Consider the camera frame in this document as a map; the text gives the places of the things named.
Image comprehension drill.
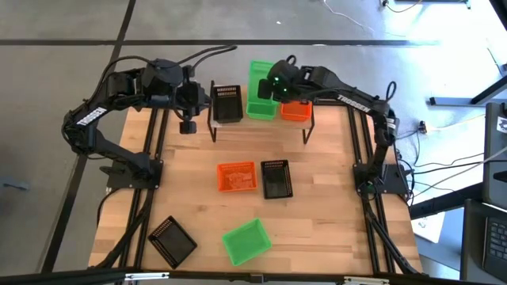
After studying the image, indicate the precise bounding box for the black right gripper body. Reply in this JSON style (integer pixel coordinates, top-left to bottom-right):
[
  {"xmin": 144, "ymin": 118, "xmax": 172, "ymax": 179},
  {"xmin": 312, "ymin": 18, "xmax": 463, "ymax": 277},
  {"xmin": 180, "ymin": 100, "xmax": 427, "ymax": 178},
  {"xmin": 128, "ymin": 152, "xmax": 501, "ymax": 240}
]
[{"xmin": 268, "ymin": 59, "xmax": 302, "ymax": 101}]

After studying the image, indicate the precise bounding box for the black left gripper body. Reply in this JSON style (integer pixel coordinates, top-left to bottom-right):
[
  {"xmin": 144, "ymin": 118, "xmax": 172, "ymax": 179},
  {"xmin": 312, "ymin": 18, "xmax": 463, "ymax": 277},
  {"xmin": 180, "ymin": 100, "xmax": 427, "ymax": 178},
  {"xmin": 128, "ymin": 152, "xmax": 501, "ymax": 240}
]
[{"xmin": 175, "ymin": 80, "xmax": 212, "ymax": 119}]

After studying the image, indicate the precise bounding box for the green plastic basket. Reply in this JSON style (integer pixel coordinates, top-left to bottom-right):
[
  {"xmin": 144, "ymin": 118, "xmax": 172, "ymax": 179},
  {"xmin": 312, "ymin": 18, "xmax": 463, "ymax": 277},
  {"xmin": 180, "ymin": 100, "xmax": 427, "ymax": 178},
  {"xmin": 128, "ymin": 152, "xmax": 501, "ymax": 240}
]
[
  {"xmin": 246, "ymin": 101, "xmax": 279, "ymax": 121},
  {"xmin": 247, "ymin": 59, "xmax": 279, "ymax": 106},
  {"xmin": 221, "ymin": 218, "xmax": 273, "ymax": 267}
]

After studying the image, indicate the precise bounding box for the black plastic basket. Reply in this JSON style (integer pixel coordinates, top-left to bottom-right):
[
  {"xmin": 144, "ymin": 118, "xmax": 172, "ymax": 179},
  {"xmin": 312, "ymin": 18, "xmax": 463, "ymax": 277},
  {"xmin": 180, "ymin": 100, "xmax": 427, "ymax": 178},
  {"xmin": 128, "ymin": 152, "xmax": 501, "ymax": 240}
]
[
  {"xmin": 147, "ymin": 215, "xmax": 198, "ymax": 270},
  {"xmin": 212, "ymin": 84, "xmax": 245, "ymax": 124},
  {"xmin": 260, "ymin": 159, "xmax": 295, "ymax": 200}
]

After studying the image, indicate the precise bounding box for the orange plastic basket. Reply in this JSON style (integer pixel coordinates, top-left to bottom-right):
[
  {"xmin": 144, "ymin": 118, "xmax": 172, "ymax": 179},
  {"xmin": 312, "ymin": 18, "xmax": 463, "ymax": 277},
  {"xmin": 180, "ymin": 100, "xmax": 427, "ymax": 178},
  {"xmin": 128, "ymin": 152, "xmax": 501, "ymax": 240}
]
[
  {"xmin": 280, "ymin": 100, "xmax": 314, "ymax": 123},
  {"xmin": 216, "ymin": 161, "xmax": 259, "ymax": 193}
]

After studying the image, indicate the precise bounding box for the black standing desk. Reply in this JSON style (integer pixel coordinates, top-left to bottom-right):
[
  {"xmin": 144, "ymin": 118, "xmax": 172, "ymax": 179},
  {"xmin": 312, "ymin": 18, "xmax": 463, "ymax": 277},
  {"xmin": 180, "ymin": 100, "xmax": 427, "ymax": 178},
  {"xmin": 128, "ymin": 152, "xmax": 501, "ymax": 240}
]
[{"xmin": 429, "ymin": 74, "xmax": 507, "ymax": 107}]

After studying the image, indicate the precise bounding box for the black desk beam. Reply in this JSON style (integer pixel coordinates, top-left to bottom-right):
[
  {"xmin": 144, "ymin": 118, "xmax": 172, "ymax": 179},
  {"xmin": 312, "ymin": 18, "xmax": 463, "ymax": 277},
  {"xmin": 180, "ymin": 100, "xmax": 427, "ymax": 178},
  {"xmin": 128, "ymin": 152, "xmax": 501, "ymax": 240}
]
[{"xmin": 409, "ymin": 181, "xmax": 485, "ymax": 220}]

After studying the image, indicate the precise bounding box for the white paper sheet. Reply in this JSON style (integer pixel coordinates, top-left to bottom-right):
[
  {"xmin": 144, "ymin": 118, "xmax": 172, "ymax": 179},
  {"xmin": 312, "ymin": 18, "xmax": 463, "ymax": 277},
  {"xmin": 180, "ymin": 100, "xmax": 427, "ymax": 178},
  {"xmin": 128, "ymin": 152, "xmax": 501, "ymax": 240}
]
[{"xmin": 410, "ymin": 211, "xmax": 447, "ymax": 245}]

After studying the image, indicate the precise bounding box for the grey computer box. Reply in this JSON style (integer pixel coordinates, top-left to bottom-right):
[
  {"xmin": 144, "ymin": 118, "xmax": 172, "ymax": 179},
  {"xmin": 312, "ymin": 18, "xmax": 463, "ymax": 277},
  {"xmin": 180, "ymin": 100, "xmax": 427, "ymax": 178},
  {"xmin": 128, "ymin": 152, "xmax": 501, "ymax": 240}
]
[{"xmin": 483, "ymin": 101, "xmax": 507, "ymax": 211}]

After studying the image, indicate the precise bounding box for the black laptop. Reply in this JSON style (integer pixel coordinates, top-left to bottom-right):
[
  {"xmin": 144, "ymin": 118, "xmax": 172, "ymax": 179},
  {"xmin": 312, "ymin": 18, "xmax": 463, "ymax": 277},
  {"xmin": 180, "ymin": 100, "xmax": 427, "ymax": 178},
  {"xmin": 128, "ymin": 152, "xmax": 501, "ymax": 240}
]
[{"xmin": 460, "ymin": 199, "xmax": 507, "ymax": 284}]

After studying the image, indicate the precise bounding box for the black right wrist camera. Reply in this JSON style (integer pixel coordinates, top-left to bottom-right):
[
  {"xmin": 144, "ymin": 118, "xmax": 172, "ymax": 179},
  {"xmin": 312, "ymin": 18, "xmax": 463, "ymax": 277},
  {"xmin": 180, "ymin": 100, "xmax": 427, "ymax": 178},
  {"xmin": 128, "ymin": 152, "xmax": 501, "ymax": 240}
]
[{"xmin": 257, "ymin": 78, "xmax": 273, "ymax": 101}]

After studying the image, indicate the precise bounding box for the black aluminium frame rail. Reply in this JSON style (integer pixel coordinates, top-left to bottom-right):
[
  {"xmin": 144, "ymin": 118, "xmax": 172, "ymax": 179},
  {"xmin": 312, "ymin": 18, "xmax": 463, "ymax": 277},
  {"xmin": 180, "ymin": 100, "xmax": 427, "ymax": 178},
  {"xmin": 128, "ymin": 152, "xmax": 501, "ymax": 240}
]
[
  {"xmin": 133, "ymin": 107, "xmax": 170, "ymax": 272},
  {"xmin": 117, "ymin": 107, "xmax": 158, "ymax": 272},
  {"xmin": 314, "ymin": 99, "xmax": 352, "ymax": 107},
  {"xmin": 347, "ymin": 103, "xmax": 393, "ymax": 275},
  {"xmin": 360, "ymin": 103, "xmax": 421, "ymax": 275}
]

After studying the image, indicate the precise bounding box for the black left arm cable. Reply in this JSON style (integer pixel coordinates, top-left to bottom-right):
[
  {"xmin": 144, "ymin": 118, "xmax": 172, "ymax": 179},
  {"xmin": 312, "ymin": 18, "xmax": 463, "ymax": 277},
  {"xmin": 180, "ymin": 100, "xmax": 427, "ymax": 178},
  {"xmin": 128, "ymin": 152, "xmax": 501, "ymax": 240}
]
[{"xmin": 173, "ymin": 44, "xmax": 238, "ymax": 70}]

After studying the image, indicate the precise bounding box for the wooden shelf black metal frame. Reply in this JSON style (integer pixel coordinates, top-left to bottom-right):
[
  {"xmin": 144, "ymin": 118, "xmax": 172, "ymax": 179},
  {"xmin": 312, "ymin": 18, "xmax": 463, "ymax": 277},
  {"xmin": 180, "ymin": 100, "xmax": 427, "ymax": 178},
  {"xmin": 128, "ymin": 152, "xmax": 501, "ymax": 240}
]
[{"xmin": 208, "ymin": 80, "xmax": 316, "ymax": 146}]

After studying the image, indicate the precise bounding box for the white floor cable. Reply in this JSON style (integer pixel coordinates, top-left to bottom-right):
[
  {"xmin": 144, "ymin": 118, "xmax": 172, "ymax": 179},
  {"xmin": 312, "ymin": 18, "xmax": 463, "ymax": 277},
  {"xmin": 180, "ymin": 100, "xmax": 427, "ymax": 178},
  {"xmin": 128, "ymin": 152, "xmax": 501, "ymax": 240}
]
[{"xmin": 321, "ymin": 0, "xmax": 407, "ymax": 39}]

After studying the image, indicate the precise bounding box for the black cable bundle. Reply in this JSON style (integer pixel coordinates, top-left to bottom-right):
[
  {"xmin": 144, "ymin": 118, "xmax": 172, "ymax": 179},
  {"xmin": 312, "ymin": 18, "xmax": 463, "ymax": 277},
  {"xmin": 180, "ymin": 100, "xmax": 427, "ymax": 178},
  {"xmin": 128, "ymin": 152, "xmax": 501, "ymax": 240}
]
[{"xmin": 93, "ymin": 188, "xmax": 154, "ymax": 271}]

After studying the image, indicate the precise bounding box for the silver bracket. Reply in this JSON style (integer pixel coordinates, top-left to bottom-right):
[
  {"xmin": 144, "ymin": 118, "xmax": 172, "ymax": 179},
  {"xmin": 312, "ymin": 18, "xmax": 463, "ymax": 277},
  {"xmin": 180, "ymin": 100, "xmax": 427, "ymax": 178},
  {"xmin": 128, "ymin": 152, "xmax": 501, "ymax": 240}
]
[
  {"xmin": 124, "ymin": 272, "xmax": 170, "ymax": 281},
  {"xmin": 343, "ymin": 275, "xmax": 390, "ymax": 284}
]

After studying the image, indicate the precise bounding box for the black table frame bar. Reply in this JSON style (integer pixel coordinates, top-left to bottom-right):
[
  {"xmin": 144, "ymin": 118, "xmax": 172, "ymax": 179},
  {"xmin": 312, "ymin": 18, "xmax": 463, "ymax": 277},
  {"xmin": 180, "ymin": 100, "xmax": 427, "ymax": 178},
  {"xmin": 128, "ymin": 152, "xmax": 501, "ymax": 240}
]
[{"xmin": 0, "ymin": 268, "xmax": 507, "ymax": 285}]

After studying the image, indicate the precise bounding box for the grey floor cable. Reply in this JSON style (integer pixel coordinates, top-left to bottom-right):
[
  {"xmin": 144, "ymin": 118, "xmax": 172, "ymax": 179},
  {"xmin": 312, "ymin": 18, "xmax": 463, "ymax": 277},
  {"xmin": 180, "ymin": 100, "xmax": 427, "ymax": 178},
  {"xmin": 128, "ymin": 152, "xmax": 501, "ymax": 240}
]
[{"xmin": 411, "ymin": 146, "xmax": 507, "ymax": 196}]

